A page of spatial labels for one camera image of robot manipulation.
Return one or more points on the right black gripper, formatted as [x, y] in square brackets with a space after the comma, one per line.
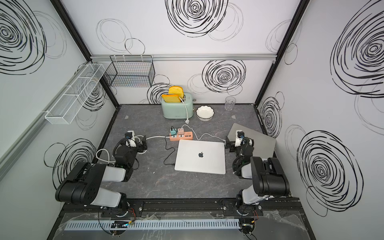
[231, 144]

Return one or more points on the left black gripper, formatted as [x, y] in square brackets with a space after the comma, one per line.
[141, 143]

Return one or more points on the teal charger adapter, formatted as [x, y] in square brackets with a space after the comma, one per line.
[173, 131]

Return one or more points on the pink charger adapter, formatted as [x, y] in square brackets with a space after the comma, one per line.
[181, 131]

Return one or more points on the pink power strip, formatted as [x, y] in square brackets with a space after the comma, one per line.
[183, 136]

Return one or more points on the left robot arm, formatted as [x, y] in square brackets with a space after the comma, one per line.
[82, 186]

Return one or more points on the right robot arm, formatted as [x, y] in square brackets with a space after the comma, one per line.
[267, 175]

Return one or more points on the grey laptop right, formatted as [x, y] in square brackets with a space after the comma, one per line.
[264, 145]

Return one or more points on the silver laptop centre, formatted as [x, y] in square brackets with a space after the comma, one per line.
[201, 157]

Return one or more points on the clear drinking glass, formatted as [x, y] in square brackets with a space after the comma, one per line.
[230, 102]

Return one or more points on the white scalloped bowl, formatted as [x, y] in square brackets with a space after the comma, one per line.
[205, 113]

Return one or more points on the mint green toaster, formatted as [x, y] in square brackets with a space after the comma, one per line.
[182, 110]

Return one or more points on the front yellow toast slice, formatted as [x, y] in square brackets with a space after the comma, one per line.
[171, 98]

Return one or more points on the yellow toast slice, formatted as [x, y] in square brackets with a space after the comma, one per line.
[171, 98]
[176, 90]

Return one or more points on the rear yellow toast slice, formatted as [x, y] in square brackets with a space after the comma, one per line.
[176, 90]

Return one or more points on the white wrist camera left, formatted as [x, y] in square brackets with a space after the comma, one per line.
[130, 139]

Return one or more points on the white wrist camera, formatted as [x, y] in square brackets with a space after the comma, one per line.
[240, 135]
[130, 139]

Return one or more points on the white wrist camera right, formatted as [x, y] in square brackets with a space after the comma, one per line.
[240, 135]

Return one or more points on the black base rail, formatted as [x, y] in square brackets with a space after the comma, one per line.
[227, 207]

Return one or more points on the black wire basket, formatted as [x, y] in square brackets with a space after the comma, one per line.
[136, 71]

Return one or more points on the grey slotted cable duct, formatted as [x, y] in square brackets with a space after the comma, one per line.
[194, 224]

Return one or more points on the white wire shelf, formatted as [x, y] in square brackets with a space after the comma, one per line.
[65, 109]

